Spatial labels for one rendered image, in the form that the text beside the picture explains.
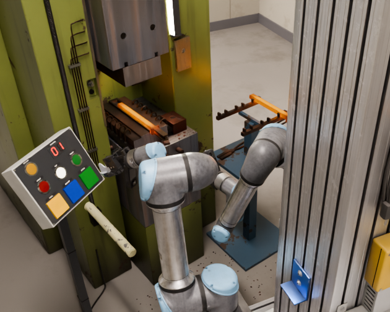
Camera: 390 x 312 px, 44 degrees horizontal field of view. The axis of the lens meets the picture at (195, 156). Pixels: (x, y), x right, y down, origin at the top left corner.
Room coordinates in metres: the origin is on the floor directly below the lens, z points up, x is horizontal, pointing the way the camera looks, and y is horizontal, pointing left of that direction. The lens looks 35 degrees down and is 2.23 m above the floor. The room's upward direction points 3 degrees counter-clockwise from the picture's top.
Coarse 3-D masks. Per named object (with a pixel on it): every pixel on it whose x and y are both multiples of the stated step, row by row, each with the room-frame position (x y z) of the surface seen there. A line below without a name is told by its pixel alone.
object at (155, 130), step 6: (126, 108) 2.24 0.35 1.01; (132, 114) 2.17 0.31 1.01; (138, 114) 2.17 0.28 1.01; (138, 120) 2.12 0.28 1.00; (144, 120) 2.10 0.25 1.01; (150, 126) 2.04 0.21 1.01; (156, 126) 2.02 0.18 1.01; (156, 132) 2.00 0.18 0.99; (162, 132) 1.97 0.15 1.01; (162, 138) 1.95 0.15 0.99
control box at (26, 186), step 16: (48, 144) 1.63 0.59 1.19; (64, 144) 1.68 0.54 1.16; (80, 144) 1.73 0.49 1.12; (32, 160) 1.54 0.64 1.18; (48, 160) 1.58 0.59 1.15; (64, 160) 1.63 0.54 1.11; (16, 176) 1.46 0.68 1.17; (32, 176) 1.49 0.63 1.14; (48, 176) 1.53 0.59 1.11; (64, 176) 1.58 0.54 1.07; (16, 192) 1.47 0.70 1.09; (32, 192) 1.45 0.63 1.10; (48, 192) 1.49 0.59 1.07; (32, 208) 1.44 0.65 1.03; (48, 208) 1.44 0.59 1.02; (48, 224) 1.41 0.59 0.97
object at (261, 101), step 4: (252, 96) 2.40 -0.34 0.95; (256, 96) 2.40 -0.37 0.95; (256, 100) 2.36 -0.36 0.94; (260, 100) 2.34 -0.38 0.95; (264, 100) 2.34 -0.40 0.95; (260, 104) 2.33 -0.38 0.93; (264, 104) 2.30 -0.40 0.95; (268, 104) 2.29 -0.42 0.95; (268, 108) 2.28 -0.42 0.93; (272, 108) 2.25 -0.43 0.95; (276, 108) 2.24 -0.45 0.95; (276, 112) 2.22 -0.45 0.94; (280, 112) 2.20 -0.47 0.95; (284, 112) 2.20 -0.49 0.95; (284, 116) 2.17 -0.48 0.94
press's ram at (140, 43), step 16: (96, 0) 1.96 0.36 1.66; (112, 0) 1.95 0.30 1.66; (128, 0) 1.99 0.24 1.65; (144, 0) 2.04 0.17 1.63; (160, 0) 2.09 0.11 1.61; (96, 16) 1.98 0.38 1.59; (112, 16) 1.95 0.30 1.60; (128, 16) 1.99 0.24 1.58; (144, 16) 2.03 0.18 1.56; (160, 16) 2.08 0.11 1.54; (96, 32) 2.01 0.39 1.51; (112, 32) 1.94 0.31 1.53; (128, 32) 1.98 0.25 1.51; (144, 32) 2.03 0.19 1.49; (160, 32) 2.08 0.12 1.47; (96, 48) 2.03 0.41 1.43; (112, 48) 1.93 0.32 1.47; (128, 48) 1.98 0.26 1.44; (144, 48) 2.02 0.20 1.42; (160, 48) 2.07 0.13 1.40; (112, 64) 1.93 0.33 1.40; (128, 64) 1.97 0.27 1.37
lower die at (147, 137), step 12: (108, 108) 2.28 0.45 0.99; (120, 108) 2.25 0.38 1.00; (132, 108) 2.26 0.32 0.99; (108, 120) 2.17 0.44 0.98; (120, 120) 2.15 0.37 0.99; (132, 120) 2.14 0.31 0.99; (156, 120) 2.12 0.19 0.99; (132, 132) 2.03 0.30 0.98; (144, 132) 2.01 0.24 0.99; (132, 144) 1.96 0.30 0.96; (144, 144) 1.99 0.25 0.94
